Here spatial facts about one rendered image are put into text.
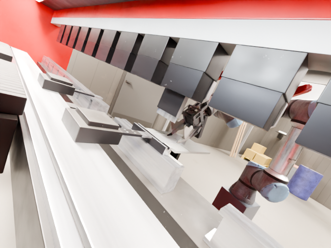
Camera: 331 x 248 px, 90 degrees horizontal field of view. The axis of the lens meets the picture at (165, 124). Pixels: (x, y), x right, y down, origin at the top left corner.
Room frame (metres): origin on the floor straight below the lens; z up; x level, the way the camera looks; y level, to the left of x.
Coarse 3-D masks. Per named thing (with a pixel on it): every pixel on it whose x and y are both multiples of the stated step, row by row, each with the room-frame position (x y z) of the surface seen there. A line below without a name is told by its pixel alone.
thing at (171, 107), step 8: (168, 96) 0.58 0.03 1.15; (176, 96) 0.56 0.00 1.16; (184, 96) 0.54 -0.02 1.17; (160, 104) 0.59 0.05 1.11; (168, 104) 0.57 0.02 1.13; (176, 104) 0.55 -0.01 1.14; (184, 104) 0.55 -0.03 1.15; (160, 112) 0.59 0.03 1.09; (168, 112) 0.56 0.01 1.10; (176, 112) 0.54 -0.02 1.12
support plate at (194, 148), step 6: (156, 132) 0.65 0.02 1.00; (162, 132) 0.69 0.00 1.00; (168, 144) 0.56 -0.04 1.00; (174, 144) 0.60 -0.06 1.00; (186, 144) 0.67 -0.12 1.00; (192, 144) 0.72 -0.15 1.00; (174, 150) 0.53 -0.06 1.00; (180, 150) 0.56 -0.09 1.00; (186, 150) 0.59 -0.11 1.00; (192, 150) 0.62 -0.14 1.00; (198, 150) 0.67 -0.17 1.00; (204, 150) 0.72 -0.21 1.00
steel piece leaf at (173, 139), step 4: (160, 136) 0.61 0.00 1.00; (164, 136) 0.63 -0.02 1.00; (168, 136) 0.66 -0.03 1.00; (172, 136) 0.69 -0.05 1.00; (176, 136) 0.68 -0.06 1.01; (180, 136) 0.67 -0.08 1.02; (168, 140) 0.60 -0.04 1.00; (172, 140) 0.63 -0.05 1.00; (176, 140) 0.66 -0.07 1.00; (176, 144) 0.61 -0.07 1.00; (180, 144) 0.62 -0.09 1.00; (184, 144) 0.64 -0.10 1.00
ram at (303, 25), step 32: (160, 0) 0.70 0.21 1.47; (192, 0) 0.59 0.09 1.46; (224, 0) 0.51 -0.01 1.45; (256, 0) 0.45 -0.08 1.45; (288, 0) 0.40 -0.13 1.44; (320, 0) 0.37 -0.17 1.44; (160, 32) 0.65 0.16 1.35; (192, 32) 0.55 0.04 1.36; (224, 32) 0.48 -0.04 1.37; (256, 32) 0.42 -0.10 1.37; (288, 32) 0.38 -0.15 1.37; (320, 32) 0.35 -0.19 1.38; (320, 64) 0.37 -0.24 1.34
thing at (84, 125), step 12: (84, 108) 0.42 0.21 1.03; (72, 120) 0.36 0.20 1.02; (84, 120) 0.36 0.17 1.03; (96, 120) 0.37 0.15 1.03; (108, 120) 0.41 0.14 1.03; (72, 132) 0.34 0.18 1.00; (84, 132) 0.33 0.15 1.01; (96, 132) 0.35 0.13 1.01; (108, 132) 0.38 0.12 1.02; (120, 132) 0.40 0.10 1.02; (132, 132) 0.50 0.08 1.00; (144, 132) 0.55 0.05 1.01
